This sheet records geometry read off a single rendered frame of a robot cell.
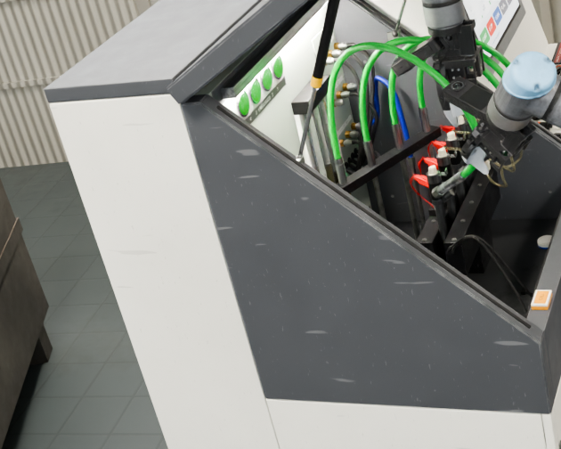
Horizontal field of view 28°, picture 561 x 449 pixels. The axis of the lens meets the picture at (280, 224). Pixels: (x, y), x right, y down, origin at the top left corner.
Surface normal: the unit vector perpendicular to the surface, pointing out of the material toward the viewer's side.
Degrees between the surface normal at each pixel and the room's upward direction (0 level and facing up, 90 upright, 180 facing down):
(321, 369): 90
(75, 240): 0
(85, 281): 0
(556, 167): 90
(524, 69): 46
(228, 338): 90
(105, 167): 90
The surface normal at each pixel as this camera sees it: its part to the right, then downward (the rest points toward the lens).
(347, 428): -0.36, 0.50
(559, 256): -0.22, -0.87
